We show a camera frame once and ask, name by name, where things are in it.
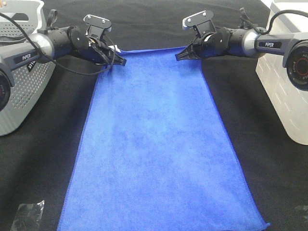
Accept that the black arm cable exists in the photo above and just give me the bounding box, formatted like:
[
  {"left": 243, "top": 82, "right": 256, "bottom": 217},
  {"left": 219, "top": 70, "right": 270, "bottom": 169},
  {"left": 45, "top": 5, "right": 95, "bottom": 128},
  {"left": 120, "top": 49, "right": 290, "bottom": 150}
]
[
  {"left": 239, "top": 7, "right": 308, "bottom": 36},
  {"left": 0, "top": 9, "right": 116, "bottom": 75}
]

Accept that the grey cloth in basket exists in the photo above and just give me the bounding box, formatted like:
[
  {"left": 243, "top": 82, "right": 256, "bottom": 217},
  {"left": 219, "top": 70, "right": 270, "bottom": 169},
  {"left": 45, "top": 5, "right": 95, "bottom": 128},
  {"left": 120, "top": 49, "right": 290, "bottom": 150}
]
[{"left": 0, "top": 34, "right": 26, "bottom": 46}]

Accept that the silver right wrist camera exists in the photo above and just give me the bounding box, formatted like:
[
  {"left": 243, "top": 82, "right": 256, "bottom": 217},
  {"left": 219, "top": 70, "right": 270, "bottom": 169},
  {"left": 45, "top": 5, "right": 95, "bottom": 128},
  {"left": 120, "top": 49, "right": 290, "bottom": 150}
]
[{"left": 182, "top": 10, "right": 216, "bottom": 38}]

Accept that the clear tape strip right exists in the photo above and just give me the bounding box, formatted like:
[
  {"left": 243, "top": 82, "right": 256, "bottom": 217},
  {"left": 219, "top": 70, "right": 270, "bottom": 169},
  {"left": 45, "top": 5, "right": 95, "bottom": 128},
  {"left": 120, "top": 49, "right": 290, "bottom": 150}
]
[{"left": 295, "top": 205, "right": 308, "bottom": 220}]

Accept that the blue microfibre towel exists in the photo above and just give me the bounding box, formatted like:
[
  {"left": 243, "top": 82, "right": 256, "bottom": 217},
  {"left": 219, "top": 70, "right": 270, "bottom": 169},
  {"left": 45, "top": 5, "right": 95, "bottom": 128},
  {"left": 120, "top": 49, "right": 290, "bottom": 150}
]
[{"left": 58, "top": 47, "right": 269, "bottom": 231}]

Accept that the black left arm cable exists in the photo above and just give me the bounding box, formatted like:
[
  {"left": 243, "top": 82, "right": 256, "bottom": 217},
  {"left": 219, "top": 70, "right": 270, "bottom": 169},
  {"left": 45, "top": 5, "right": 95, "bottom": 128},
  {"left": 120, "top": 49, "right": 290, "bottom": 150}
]
[{"left": 0, "top": 9, "right": 116, "bottom": 75}]

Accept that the clear tape strip left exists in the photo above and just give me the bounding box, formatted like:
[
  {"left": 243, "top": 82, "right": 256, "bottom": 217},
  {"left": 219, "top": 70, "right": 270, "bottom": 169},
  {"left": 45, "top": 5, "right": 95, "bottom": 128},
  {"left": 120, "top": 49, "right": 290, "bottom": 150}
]
[{"left": 10, "top": 200, "right": 45, "bottom": 231}]

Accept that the grey perforated laundry basket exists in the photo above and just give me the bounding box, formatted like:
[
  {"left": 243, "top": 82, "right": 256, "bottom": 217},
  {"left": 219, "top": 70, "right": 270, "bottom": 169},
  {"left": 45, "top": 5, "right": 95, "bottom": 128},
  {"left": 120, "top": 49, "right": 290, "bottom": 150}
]
[{"left": 0, "top": 0, "right": 55, "bottom": 136}]

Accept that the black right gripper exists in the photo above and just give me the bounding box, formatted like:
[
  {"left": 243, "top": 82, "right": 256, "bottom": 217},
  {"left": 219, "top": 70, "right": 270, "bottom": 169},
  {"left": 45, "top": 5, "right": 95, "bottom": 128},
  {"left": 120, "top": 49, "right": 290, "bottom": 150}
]
[{"left": 175, "top": 27, "right": 231, "bottom": 61}]

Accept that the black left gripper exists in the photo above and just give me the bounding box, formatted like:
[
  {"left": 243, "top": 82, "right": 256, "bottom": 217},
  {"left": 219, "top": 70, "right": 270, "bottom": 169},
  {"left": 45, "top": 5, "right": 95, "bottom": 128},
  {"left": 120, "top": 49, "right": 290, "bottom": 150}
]
[{"left": 67, "top": 26, "right": 127, "bottom": 66}]

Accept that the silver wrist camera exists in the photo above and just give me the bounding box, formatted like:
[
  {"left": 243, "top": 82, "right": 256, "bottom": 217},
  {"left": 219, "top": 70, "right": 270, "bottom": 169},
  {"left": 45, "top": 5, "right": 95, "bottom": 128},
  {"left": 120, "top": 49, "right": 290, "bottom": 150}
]
[
  {"left": 83, "top": 14, "right": 112, "bottom": 40},
  {"left": 182, "top": 10, "right": 216, "bottom": 38}
]

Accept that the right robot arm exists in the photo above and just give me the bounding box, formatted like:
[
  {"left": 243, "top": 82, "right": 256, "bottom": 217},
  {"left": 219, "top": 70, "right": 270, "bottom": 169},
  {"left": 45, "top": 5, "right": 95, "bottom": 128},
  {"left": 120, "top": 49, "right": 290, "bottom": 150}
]
[{"left": 175, "top": 27, "right": 308, "bottom": 91}]

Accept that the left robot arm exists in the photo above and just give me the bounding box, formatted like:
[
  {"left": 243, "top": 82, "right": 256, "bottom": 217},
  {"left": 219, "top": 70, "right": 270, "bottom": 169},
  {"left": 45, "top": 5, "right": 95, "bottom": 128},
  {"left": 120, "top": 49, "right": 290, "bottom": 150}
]
[{"left": 0, "top": 26, "right": 126, "bottom": 110}]

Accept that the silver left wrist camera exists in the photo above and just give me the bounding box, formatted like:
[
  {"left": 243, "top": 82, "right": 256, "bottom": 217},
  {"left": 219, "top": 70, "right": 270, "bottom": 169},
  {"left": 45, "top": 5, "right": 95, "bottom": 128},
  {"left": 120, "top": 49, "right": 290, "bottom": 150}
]
[{"left": 83, "top": 14, "right": 112, "bottom": 40}]

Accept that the clear tape strip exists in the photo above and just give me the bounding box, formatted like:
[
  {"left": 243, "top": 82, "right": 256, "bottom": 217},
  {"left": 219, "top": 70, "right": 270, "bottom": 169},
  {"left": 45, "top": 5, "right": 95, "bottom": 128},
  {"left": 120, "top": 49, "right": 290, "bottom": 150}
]
[
  {"left": 10, "top": 200, "right": 45, "bottom": 231},
  {"left": 295, "top": 205, "right": 308, "bottom": 220}
]

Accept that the white storage box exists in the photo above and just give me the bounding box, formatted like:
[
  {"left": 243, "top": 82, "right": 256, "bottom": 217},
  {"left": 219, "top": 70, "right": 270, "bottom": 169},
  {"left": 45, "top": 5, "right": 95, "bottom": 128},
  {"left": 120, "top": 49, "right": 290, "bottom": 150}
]
[{"left": 256, "top": 0, "right": 308, "bottom": 145}]

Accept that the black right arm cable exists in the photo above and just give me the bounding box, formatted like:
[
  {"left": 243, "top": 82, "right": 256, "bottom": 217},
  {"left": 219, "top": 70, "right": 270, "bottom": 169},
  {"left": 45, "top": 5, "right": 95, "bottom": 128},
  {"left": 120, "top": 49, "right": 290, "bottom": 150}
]
[{"left": 239, "top": 7, "right": 308, "bottom": 36}]

